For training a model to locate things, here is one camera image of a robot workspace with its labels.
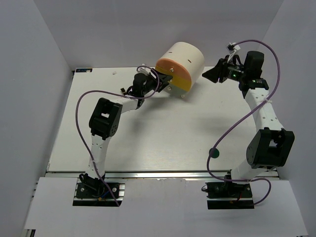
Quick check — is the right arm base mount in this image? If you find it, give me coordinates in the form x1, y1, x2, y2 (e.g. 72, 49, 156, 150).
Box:
201, 182, 254, 210

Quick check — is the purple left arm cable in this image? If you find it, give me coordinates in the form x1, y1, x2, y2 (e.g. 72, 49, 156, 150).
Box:
75, 64, 160, 207

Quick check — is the yellow drawer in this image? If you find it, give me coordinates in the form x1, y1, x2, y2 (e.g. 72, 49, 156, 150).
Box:
170, 75, 192, 91

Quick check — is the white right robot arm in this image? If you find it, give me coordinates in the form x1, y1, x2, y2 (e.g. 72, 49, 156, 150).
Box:
202, 51, 295, 197

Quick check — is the orange top drawer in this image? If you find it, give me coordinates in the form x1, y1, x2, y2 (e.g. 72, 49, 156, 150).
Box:
155, 58, 191, 81

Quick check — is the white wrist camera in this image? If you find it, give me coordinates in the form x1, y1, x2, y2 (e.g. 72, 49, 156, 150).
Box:
136, 65, 152, 76
226, 43, 240, 61

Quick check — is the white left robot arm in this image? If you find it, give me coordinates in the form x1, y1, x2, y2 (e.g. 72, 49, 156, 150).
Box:
85, 69, 173, 180

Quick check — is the dark green round disc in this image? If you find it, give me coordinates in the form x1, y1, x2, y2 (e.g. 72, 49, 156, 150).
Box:
209, 148, 220, 158

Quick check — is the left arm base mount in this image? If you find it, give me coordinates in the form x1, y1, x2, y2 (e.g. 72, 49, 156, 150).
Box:
73, 174, 125, 207

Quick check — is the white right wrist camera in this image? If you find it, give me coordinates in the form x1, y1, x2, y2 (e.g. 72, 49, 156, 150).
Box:
226, 43, 240, 61

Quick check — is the blue left corner label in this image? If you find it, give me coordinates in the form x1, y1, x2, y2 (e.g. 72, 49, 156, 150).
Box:
75, 68, 92, 73

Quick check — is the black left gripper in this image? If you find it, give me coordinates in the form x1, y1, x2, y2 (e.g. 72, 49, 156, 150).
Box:
142, 68, 172, 96

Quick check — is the cream cylindrical drawer organizer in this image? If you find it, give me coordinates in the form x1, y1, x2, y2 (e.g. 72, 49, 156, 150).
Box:
158, 42, 205, 93

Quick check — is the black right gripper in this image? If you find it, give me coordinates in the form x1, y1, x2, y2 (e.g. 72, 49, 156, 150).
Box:
201, 55, 247, 83

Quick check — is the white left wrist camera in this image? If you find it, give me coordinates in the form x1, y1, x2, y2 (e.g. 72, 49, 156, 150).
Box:
136, 65, 152, 76

